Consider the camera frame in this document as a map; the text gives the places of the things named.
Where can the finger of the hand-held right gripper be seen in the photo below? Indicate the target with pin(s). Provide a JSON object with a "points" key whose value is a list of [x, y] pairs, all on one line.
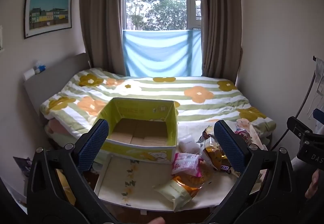
{"points": [[318, 114], [297, 125]]}

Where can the small white packet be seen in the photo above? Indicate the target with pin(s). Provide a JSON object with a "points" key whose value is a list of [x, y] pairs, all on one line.
{"points": [[188, 145]]}

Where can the gold cookie packet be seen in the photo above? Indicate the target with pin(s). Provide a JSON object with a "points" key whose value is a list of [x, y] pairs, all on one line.
{"points": [[214, 155]]}

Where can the floral striped quilt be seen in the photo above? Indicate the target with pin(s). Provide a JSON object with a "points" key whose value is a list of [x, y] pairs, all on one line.
{"points": [[157, 90]]}

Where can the brown and white snack bag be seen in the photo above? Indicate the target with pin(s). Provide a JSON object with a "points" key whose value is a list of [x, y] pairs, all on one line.
{"points": [[206, 134]]}

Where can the pale yellow packet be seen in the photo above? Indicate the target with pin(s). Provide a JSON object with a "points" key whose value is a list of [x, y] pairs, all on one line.
{"points": [[174, 193]]}

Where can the orange snack packet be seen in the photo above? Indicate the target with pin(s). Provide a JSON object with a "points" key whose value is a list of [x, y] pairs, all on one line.
{"points": [[189, 182]]}

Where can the grey bed headboard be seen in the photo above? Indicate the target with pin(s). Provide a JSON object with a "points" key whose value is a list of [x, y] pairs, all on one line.
{"points": [[50, 74]]}

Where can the person's right hand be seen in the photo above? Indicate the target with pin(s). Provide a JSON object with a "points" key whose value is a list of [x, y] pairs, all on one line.
{"points": [[312, 183]]}

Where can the person's left hand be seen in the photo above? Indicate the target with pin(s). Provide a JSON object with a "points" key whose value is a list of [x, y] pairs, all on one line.
{"points": [[155, 221]]}

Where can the dark magazine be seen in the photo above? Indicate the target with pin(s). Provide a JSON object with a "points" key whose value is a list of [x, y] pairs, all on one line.
{"points": [[22, 164]]}

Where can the framed house picture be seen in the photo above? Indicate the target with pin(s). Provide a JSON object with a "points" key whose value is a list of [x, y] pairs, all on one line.
{"points": [[48, 12]]}

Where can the pink and white packet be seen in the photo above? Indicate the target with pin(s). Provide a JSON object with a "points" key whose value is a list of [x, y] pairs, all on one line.
{"points": [[186, 164]]}

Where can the blue and white bottle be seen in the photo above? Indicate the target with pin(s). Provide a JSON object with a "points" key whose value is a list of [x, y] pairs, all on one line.
{"points": [[40, 67]]}

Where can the black clothes rack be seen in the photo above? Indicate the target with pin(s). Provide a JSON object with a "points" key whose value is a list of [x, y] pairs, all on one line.
{"points": [[309, 87]]}

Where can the pink folded blanket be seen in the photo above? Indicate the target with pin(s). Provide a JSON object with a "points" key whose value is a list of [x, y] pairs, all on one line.
{"points": [[58, 126]]}

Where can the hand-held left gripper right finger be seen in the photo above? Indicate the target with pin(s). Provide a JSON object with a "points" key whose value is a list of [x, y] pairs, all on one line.
{"points": [[229, 145]]}

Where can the yellow box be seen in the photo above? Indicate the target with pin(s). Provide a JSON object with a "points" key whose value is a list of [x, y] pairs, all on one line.
{"points": [[64, 188]]}

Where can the red and white snack bag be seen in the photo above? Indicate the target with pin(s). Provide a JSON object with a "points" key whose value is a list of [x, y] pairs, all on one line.
{"points": [[244, 136]]}

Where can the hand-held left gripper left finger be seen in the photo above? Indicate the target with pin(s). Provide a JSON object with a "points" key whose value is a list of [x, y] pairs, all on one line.
{"points": [[92, 145]]}

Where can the light blue cloth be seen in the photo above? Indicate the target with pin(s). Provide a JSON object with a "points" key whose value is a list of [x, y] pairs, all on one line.
{"points": [[162, 52]]}

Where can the brown chocolate bar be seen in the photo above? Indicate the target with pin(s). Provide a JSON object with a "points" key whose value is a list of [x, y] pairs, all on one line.
{"points": [[224, 168]]}

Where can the yellow-green cardboard box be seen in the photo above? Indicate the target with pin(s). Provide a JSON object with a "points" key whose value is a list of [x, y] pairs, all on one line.
{"points": [[140, 115]]}

